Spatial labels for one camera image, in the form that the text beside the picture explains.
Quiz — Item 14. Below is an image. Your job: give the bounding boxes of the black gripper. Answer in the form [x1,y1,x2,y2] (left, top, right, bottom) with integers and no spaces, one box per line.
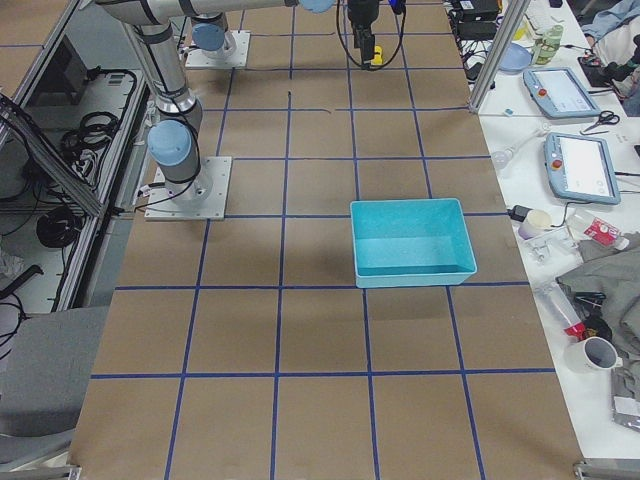
[347,0,376,67]

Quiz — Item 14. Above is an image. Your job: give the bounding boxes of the yellow beetle toy car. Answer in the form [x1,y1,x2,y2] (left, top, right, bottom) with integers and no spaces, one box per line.
[370,45,384,69]

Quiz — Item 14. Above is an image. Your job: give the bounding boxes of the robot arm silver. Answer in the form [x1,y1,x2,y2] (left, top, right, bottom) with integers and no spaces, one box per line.
[97,0,333,196]
[184,1,379,70]

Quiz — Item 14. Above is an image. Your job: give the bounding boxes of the light blue plate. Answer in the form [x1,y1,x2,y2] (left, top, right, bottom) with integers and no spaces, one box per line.
[498,43,532,74]

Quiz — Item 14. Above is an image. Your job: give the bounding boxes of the light bulb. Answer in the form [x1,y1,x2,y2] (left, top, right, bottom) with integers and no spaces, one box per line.
[491,130,545,171]

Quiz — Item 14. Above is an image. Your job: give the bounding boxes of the upper teach pendant tablet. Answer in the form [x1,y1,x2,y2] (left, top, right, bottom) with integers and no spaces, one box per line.
[522,67,601,119]

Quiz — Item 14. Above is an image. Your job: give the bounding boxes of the teach pendant tablet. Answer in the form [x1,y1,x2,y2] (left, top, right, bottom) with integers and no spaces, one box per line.
[522,67,601,119]
[543,132,621,205]

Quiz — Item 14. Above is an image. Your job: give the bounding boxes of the turquoise plastic bin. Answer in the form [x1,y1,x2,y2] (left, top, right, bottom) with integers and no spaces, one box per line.
[350,198,477,289]

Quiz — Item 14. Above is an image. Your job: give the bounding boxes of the lower teach pendant tablet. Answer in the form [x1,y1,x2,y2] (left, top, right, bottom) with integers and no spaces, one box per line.
[543,132,621,205]

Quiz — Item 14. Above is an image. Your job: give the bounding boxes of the black scissors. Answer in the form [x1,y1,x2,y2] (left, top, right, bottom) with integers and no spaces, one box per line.
[580,110,620,135]

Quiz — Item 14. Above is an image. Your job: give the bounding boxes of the grey cloth pile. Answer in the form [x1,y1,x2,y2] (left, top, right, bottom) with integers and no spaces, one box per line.
[557,233,639,378]

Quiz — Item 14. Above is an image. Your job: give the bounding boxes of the white mug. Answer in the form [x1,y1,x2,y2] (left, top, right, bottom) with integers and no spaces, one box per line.
[564,337,623,373]

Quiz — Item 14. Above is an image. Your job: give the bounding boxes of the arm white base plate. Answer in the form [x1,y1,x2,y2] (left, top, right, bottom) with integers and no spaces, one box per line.
[144,156,232,221]
[186,30,250,70]

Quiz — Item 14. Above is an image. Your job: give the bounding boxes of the aluminium frame post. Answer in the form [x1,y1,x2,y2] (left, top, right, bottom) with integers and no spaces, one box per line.
[469,0,530,113]

